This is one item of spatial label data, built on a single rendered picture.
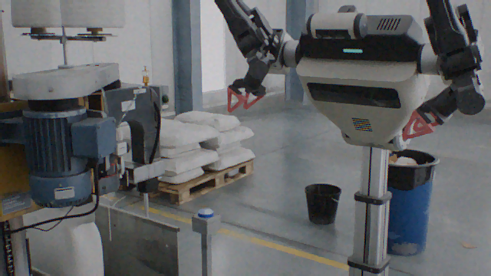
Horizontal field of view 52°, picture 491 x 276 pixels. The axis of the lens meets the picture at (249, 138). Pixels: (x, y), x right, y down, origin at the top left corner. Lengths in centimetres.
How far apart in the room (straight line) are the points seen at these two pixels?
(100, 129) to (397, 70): 83
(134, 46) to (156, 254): 515
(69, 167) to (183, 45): 636
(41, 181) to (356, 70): 93
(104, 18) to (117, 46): 555
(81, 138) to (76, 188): 14
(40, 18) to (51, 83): 36
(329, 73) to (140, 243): 116
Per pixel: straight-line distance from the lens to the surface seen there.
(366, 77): 152
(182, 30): 762
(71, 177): 133
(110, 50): 684
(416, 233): 365
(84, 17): 137
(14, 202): 150
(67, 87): 128
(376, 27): 152
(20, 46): 544
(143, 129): 174
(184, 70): 764
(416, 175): 346
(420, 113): 124
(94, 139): 127
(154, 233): 218
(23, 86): 130
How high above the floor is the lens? 154
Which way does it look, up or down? 13 degrees down
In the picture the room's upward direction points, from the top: straight up
